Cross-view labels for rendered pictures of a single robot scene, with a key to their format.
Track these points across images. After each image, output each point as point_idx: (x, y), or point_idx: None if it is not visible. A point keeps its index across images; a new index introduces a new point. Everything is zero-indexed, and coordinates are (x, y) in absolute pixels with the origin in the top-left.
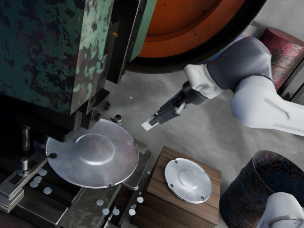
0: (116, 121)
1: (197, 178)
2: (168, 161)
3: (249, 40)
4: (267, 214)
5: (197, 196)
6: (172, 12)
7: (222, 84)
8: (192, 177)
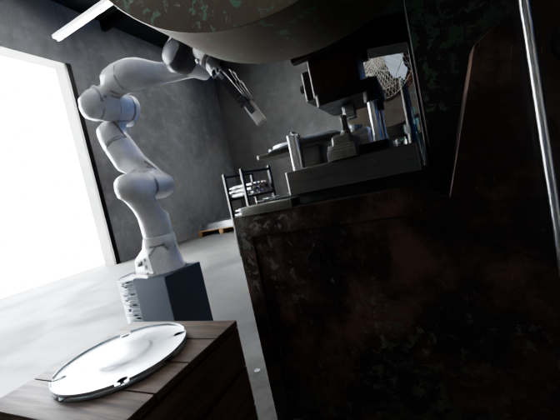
0: None
1: (101, 357)
2: (140, 383)
3: None
4: (151, 189)
5: (135, 334)
6: None
7: None
8: (109, 357)
